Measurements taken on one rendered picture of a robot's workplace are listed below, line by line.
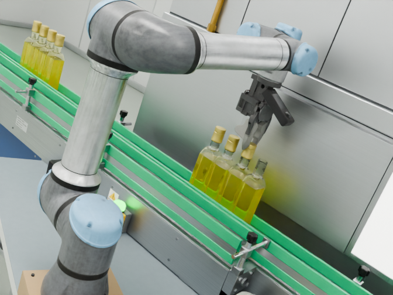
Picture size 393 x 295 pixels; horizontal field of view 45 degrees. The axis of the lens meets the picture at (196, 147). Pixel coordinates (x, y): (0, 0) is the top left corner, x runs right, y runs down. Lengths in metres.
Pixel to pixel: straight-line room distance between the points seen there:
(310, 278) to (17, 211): 0.87
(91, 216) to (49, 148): 0.83
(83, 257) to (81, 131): 0.27
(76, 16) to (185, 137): 5.49
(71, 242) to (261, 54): 0.57
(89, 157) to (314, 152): 0.67
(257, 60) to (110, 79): 0.32
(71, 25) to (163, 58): 6.29
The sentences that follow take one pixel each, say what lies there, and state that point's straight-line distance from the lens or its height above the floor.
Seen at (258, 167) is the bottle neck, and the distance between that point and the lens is 1.37.
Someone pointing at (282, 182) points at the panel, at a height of 1.07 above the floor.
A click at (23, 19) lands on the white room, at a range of 7.70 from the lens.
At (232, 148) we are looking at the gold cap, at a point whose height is 1.13.
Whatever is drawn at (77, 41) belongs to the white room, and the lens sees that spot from 7.05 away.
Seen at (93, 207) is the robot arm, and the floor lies 1.04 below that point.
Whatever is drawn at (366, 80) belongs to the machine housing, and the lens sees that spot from 1.41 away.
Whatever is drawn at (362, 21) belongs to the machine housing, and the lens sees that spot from 1.43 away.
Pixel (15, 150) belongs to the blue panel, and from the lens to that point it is 2.05.
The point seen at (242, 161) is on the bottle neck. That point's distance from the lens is 1.40.
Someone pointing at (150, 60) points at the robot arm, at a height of 1.38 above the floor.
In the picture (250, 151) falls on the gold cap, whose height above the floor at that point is 1.15.
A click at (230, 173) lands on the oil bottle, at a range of 1.41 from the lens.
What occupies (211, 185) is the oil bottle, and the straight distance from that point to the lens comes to 1.45.
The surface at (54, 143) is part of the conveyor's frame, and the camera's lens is 1.80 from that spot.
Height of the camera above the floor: 1.56
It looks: 19 degrees down
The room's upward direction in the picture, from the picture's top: 20 degrees clockwise
